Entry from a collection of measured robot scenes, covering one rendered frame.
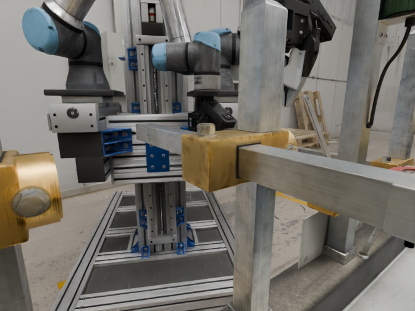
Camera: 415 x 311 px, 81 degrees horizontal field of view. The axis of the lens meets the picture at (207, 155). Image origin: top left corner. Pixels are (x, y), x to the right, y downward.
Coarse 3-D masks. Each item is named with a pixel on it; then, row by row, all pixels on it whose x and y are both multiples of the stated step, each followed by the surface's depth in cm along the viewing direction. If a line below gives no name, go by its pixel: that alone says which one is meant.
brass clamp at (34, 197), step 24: (0, 168) 13; (24, 168) 15; (48, 168) 15; (0, 192) 13; (24, 192) 14; (48, 192) 15; (0, 216) 14; (24, 216) 14; (48, 216) 15; (0, 240) 14; (24, 240) 15
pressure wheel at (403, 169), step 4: (392, 168) 35; (396, 168) 35; (400, 168) 35; (404, 168) 35; (408, 168) 35; (412, 168) 35; (408, 172) 34; (412, 172) 35; (404, 244) 36; (408, 244) 35; (412, 244) 35; (412, 248) 35
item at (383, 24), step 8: (392, 16) 35; (400, 16) 35; (408, 16) 34; (384, 24) 38; (392, 24) 38; (408, 24) 35; (384, 32) 38; (408, 32) 35; (376, 40) 37; (384, 40) 39; (400, 48) 36; (392, 56) 37; (384, 72) 38; (376, 96) 40; (376, 104) 40
